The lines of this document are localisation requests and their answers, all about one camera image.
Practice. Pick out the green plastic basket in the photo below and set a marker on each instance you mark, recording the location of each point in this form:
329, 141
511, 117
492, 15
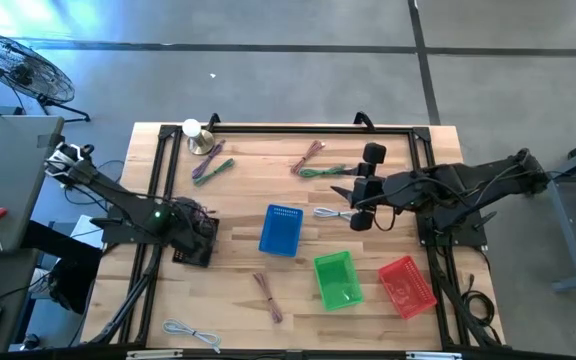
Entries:
338, 280

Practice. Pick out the black metal table frame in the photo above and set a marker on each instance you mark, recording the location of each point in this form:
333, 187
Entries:
293, 129

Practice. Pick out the white paper sheet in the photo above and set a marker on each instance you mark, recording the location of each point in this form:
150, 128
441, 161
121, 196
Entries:
88, 230

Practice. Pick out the black floor fan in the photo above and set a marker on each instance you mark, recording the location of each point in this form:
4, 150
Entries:
18, 65

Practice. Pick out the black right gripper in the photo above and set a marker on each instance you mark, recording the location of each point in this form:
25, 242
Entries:
368, 190

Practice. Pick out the blue plastic basket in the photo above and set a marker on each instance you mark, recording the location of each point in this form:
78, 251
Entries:
280, 232

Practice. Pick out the dark grey desk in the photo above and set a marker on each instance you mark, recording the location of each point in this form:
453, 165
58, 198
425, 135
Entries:
8, 280

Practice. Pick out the white metal bracket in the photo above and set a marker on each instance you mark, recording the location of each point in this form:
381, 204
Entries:
433, 355
154, 354

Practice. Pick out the black plastic basket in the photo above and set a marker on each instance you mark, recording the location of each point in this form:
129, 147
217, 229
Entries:
198, 256

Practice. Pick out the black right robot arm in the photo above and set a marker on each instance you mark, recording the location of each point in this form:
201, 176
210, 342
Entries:
468, 180

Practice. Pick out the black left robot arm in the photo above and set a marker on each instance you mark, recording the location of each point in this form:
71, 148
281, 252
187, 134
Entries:
118, 195

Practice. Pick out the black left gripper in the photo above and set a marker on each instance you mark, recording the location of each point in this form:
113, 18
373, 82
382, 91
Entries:
193, 225

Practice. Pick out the red plastic basket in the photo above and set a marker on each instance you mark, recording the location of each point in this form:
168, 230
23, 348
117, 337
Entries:
408, 287

